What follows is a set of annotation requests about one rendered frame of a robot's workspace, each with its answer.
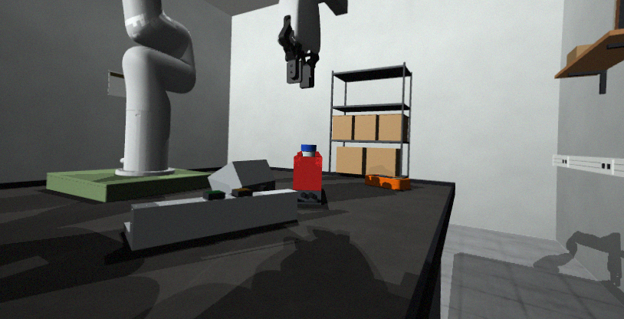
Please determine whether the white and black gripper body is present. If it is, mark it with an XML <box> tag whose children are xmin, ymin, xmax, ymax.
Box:
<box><xmin>277</xmin><ymin>0</ymin><xmax>320</xmax><ymax>54</ymax></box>

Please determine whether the blue round cap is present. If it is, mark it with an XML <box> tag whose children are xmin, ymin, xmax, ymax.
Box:
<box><xmin>301</xmin><ymin>144</ymin><xmax>317</xmax><ymax>151</ymax></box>

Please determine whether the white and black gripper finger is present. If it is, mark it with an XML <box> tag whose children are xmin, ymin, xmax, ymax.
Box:
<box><xmin>278</xmin><ymin>16</ymin><xmax>303</xmax><ymax>84</ymax></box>
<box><xmin>300</xmin><ymin>51</ymin><xmax>320</xmax><ymax>89</ymax></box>

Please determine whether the orange digital multimeter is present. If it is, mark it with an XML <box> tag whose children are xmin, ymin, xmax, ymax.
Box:
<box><xmin>365</xmin><ymin>174</ymin><xmax>410</xmax><ymax>190</ymax></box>

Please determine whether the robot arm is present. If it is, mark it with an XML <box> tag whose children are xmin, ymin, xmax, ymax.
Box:
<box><xmin>116</xmin><ymin>0</ymin><xmax>196</xmax><ymax>176</ymax></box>

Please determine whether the black table edge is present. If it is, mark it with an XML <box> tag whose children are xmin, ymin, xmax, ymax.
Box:
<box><xmin>0</xmin><ymin>167</ymin><xmax>455</xmax><ymax>319</ymax></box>

